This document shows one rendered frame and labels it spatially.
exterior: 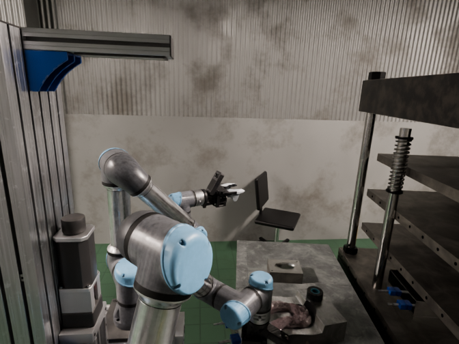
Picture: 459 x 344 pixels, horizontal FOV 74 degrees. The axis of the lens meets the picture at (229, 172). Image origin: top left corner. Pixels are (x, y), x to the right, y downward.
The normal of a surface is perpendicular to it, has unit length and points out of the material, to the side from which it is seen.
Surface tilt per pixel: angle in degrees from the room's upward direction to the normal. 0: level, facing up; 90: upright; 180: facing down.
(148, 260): 71
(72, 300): 90
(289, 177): 90
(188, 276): 83
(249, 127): 90
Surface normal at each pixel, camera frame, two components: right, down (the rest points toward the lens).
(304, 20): 0.11, 0.26
